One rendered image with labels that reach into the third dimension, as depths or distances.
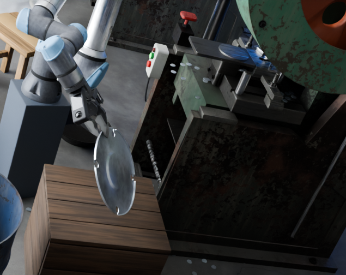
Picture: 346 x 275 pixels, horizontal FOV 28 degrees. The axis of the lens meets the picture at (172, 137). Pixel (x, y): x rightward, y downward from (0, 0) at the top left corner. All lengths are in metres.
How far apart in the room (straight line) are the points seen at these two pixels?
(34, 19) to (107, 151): 0.47
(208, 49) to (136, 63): 1.55
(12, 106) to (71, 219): 0.61
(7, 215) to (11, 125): 0.61
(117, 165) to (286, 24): 0.70
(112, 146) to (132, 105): 1.42
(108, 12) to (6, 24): 1.00
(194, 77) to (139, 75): 1.33
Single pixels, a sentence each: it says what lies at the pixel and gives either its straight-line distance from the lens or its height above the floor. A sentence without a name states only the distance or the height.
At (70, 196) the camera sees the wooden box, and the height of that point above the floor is 0.35.
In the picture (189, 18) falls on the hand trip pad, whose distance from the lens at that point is 2.90.
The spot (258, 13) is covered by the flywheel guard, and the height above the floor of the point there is 1.13.
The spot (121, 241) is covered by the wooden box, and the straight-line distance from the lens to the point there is 2.22.
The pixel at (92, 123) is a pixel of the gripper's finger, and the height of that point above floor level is 0.63.
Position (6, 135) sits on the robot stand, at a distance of 2.71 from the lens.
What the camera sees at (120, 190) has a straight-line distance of 2.27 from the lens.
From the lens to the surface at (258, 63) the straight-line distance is 2.67.
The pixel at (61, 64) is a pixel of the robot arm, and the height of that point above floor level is 0.80.
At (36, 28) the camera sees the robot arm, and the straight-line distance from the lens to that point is 2.20.
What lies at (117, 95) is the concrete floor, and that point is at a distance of 3.72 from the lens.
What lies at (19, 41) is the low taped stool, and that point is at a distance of 3.23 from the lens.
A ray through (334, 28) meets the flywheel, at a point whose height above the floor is 1.12.
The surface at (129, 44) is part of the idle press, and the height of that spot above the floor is 0.03.
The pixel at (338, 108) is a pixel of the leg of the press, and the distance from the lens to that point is 2.64.
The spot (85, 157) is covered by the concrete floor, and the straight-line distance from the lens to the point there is 3.15.
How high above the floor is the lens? 1.77
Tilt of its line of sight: 30 degrees down
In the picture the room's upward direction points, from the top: 22 degrees clockwise
